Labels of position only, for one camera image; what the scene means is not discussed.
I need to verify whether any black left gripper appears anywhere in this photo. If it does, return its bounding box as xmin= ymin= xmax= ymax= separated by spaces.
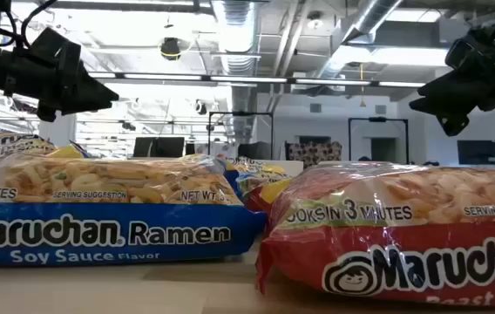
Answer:
xmin=5 ymin=43 xmax=120 ymax=123

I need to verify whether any orange chicken ramen pack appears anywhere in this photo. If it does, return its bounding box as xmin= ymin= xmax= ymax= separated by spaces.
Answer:
xmin=225 ymin=156 xmax=295 ymax=214

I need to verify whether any white pillar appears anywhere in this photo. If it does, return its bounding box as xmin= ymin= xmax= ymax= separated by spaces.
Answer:
xmin=37 ymin=111 xmax=78 ymax=149

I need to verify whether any black monitor on stand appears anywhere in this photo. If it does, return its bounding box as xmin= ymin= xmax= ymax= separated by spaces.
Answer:
xmin=456 ymin=139 xmax=495 ymax=171

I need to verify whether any black computer monitor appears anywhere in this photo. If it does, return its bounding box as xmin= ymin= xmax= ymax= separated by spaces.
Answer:
xmin=132 ymin=136 xmax=186 ymax=159
xmin=237 ymin=140 xmax=274 ymax=160

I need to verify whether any floral patterned cloth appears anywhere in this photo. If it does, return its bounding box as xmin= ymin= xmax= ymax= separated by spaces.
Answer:
xmin=285 ymin=140 xmax=343 ymax=169

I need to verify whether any round ceiling lamp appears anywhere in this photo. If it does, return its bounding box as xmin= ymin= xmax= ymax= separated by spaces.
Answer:
xmin=306 ymin=10 xmax=325 ymax=31

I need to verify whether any LED light bar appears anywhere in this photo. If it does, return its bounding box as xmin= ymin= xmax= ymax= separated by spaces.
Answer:
xmin=85 ymin=72 xmax=427 ymax=89

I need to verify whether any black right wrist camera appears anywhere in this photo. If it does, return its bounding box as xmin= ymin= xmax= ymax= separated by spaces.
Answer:
xmin=444 ymin=34 xmax=488 ymax=71

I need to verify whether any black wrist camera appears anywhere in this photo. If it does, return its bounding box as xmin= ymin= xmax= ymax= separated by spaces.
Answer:
xmin=29 ymin=27 xmax=82 ymax=60
xmin=444 ymin=34 xmax=488 ymax=71

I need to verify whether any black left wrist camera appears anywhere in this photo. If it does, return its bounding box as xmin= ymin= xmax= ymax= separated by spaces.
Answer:
xmin=29 ymin=27 xmax=82 ymax=60

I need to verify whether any black frame stand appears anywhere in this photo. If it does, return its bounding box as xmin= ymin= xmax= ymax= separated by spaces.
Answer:
xmin=347 ymin=116 xmax=410 ymax=165

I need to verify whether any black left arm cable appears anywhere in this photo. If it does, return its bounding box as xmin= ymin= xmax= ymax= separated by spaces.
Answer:
xmin=0 ymin=0 xmax=59 ymax=49

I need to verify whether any silver slanted air duct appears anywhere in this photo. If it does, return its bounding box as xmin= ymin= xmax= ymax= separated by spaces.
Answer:
xmin=312 ymin=0 xmax=405 ymax=82

